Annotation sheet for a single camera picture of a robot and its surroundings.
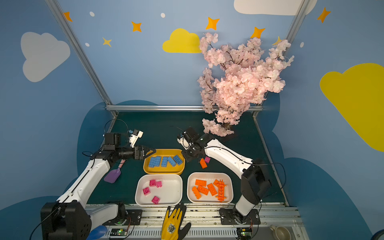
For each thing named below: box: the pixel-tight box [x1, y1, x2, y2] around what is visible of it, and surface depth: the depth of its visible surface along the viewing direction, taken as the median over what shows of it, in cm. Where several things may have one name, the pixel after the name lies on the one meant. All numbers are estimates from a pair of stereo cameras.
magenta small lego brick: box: [143, 187, 151, 196], surface depth 83 cm
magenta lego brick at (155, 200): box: [151, 195, 161, 205], surface depth 80 cm
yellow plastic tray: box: [143, 149, 186, 175], surface depth 94 cm
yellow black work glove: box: [161, 203, 192, 240], surface depth 73 cm
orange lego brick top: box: [197, 185, 209, 196], surface depth 84 cm
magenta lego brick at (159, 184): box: [155, 181, 163, 188], surface depth 87 cm
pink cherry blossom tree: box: [197, 32, 295, 136], surface depth 71 cm
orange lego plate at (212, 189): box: [207, 183, 218, 197], surface depth 84 cm
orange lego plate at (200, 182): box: [195, 179, 207, 187], surface depth 88 cm
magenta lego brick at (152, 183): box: [149, 179, 156, 187], surface depth 86 cm
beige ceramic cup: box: [269, 224, 291, 240], surface depth 69 cm
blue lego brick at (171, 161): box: [167, 156, 176, 167], surface depth 94 cm
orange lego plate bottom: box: [199, 158, 208, 169], surface depth 95 cm
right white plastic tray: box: [187, 172, 234, 204], surface depth 84 cm
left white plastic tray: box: [134, 174, 183, 207], surface depth 84 cm
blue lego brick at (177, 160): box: [173, 155, 183, 165], surface depth 95 cm
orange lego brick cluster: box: [192, 186, 201, 200], surface depth 82 cm
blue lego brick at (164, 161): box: [161, 156, 169, 168], surface depth 95 cm
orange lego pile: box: [213, 179, 227, 203], surface depth 84 cm
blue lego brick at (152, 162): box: [149, 157, 156, 168], surface depth 93 cm
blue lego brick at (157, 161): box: [154, 156, 161, 167], surface depth 95 cm
